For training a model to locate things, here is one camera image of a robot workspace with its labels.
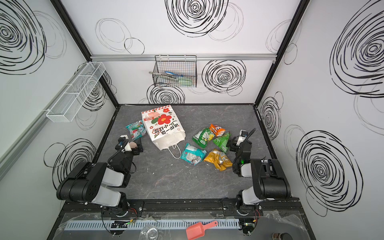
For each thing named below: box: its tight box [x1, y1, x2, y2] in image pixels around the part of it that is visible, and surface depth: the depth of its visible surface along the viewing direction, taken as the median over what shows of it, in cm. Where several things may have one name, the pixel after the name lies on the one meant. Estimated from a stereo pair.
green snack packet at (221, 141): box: [213, 131, 230, 153], surface depth 96 cm
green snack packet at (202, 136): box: [192, 127, 215, 149], surface depth 97 cm
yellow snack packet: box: [203, 149, 233, 172], surface depth 86 cm
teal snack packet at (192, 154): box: [180, 143, 207, 166], surface depth 91 cm
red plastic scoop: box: [185, 220, 218, 240], surface depth 69 cm
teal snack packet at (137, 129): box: [125, 120, 147, 142], surface depth 102 cm
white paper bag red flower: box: [141, 104, 186, 159], surface depth 95 cm
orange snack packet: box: [209, 123, 226, 137], surface depth 95 cm
